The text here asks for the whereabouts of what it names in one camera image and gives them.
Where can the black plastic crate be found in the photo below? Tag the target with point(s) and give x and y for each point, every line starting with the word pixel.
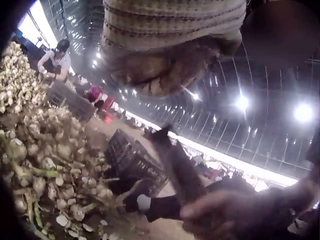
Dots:
pixel 72 102
pixel 132 157

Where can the person's right fingers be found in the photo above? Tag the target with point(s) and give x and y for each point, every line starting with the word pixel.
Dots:
pixel 200 215

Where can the bright ceiling lamp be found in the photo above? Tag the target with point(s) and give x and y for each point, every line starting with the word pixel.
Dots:
pixel 241 101
pixel 303 112

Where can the person's right hand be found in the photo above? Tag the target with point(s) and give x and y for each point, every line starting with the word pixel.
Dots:
pixel 250 217

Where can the pile of garlic bulbs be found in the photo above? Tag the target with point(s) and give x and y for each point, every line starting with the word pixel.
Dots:
pixel 37 150

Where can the dark blade tool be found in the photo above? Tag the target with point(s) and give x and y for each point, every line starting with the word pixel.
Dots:
pixel 180 165

